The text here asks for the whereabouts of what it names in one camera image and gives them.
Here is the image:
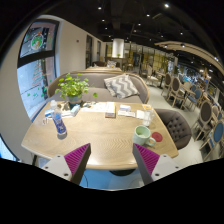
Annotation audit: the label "grey wood-framed sofa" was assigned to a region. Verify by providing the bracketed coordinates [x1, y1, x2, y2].
[47, 71, 151, 105]

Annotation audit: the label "blue and white packet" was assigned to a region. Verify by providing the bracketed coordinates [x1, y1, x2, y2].
[43, 108, 56, 119]

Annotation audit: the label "grey white chevron cushion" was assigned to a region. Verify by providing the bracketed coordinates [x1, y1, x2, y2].
[103, 74, 141, 100]

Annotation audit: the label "group of dining chairs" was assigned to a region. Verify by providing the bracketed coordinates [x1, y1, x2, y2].
[161, 71, 224, 162]

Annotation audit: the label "light blue tissue pack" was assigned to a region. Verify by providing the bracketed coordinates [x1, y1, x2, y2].
[69, 104, 82, 118]

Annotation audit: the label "flat round red coaster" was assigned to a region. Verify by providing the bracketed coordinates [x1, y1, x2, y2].
[151, 131, 164, 143]

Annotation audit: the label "white round column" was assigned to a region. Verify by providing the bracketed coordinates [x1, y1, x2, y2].
[111, 38, 126, 60]

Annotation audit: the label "white and blue booklet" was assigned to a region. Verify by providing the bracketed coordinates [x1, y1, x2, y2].
[116, 104, 137, 119]

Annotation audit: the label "black-framed decorated window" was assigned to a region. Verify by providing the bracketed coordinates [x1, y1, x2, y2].
[16, 18, 61, 120]

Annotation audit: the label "grey tufted armchair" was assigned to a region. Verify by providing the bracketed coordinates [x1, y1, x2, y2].
[153, 107, 193, 151]

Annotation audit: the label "white cardboard box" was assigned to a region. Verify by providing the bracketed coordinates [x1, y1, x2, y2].
[104, 101, 117, 119]

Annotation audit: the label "green potted plant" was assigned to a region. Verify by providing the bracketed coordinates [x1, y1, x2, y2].
[54, 73, 99, 106]

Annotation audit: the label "light green mug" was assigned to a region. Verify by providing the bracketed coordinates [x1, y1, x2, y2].
[132, 125, 157, 148]

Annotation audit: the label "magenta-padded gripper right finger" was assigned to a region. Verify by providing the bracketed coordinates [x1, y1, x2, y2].
[132, 143, 183, 186]

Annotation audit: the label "white paper leaflets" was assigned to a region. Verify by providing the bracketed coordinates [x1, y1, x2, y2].
[81, 101, 107, 114]

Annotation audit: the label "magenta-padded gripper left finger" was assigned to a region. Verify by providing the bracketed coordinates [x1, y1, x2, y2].
[41, 143, 92, 186]

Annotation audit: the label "group of ceiling lights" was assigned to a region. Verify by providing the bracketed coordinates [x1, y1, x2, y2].
[95, 2, 188, 48]

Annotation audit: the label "clear blue-labelled water bottle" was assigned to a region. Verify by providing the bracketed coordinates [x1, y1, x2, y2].
[49, 99, 68, 137]

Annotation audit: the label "clear plastic cup with straw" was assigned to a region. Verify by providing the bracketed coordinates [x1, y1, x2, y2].
[142, 107, 156, 128]

